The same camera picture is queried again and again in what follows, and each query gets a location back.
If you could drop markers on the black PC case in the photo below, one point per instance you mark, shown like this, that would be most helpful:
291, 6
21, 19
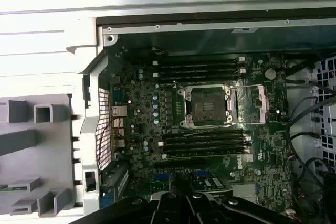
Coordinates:
210, 40

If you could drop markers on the silver chipset heatsink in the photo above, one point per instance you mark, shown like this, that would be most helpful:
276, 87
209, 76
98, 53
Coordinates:
244, 191

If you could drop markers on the locking lever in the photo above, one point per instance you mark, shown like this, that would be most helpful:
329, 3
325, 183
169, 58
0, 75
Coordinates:
210, 129
178, 84

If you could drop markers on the metal socket cover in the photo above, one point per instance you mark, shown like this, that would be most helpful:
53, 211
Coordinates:
263, 103

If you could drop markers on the green motherboard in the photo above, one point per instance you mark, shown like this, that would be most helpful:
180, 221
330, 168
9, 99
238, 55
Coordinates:
273, 140

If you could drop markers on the silver disk bay cage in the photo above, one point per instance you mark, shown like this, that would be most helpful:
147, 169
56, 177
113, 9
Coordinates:
328, 119

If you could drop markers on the black RAM slot bank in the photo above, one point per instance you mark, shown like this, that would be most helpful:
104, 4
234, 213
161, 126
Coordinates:
204, 145
197, 68

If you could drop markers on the CPU socket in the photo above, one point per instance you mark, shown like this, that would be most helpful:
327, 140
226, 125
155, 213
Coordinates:
207, 106

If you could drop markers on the coin cell battery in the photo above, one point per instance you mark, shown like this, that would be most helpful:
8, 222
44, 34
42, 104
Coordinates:
270, 73

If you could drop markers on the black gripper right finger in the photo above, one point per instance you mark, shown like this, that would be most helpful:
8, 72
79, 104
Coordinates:
204, 208

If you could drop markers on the grey parts rack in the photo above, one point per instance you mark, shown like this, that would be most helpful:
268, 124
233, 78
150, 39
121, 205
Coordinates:
57, 140

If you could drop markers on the green RAM stick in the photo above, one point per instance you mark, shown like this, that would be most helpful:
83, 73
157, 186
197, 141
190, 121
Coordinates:
5, 188

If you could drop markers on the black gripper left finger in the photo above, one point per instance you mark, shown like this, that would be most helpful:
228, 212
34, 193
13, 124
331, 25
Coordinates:
162, 208

